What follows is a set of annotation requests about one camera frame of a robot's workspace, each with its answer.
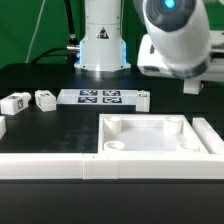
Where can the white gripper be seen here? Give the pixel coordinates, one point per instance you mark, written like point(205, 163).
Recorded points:
point(150, 63)

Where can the white square tabletop part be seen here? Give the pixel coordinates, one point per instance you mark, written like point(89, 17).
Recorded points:
point(140, 134)

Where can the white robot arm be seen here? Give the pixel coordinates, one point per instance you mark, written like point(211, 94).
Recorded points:
point(178, 42)

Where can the white part left edge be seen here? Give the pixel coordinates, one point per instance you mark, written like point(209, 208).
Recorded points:
point(2, 126)

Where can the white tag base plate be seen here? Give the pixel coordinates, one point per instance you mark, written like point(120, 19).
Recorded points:
point(97, 97)

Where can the white L-shaped obstacle wall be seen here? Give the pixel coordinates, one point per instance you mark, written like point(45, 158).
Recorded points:
point(112, 166)

